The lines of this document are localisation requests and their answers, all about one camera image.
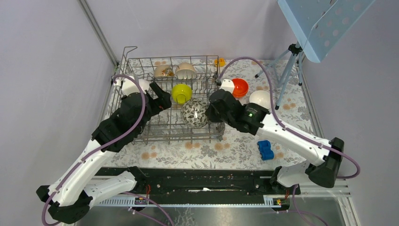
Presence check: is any small white ceramic bowl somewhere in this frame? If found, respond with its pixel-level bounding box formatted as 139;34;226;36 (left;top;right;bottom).
138;79;150;92

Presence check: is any beige floral ceramic bowl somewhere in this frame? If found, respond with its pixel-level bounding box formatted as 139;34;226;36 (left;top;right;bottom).
154;65;175;77

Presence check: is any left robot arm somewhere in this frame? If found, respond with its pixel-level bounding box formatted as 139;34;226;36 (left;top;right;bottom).
36;82;171;225

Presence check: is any beige ribbed ceramic bowl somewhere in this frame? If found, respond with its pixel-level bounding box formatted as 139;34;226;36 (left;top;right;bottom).
175;62;197;80

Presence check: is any white ribbed ceramic bowl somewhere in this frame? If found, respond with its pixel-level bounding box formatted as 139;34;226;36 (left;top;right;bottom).
249;90;271;110

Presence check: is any floral tablecloth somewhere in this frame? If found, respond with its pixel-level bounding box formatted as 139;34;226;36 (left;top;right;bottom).
107;56;313;170

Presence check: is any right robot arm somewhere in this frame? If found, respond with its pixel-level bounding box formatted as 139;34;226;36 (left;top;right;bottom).
207;89;344;194

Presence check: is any blue toy car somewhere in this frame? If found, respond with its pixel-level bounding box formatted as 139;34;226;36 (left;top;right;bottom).
257;140;274;161

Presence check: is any light blue perforated stand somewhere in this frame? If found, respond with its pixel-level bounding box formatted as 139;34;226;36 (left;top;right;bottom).
255;0;376;110

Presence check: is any grey wire dish rack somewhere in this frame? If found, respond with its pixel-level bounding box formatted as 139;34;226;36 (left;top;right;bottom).
116;46;225;144

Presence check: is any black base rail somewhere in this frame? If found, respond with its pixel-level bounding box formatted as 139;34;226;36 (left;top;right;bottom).
95;166;301;205

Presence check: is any orange plastic bowl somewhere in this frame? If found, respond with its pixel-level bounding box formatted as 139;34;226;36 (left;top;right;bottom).
232;78;249;94
233;93;246;98

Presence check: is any yellow plastic toy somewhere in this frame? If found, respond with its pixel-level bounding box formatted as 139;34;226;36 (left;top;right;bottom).
214;58;226;67

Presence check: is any yellow-green plastic bowl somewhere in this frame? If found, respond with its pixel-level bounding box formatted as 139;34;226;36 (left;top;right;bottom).
171;84;192;105

